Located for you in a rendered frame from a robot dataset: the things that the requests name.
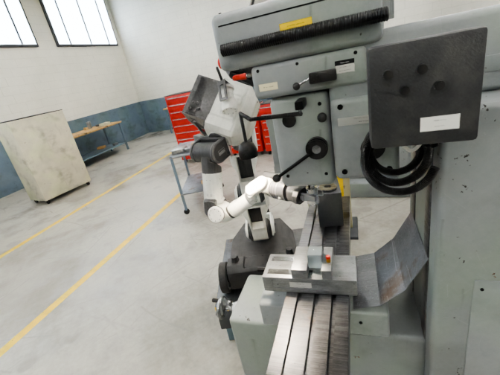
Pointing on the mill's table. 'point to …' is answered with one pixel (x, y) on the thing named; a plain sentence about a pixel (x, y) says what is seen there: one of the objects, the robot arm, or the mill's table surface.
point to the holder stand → (330, 205)
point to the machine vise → (276, 275)
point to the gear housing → (260, 73)
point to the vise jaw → (300, 263)
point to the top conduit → (306, 31)
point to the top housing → (306, 46)
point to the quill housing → (295, 129)
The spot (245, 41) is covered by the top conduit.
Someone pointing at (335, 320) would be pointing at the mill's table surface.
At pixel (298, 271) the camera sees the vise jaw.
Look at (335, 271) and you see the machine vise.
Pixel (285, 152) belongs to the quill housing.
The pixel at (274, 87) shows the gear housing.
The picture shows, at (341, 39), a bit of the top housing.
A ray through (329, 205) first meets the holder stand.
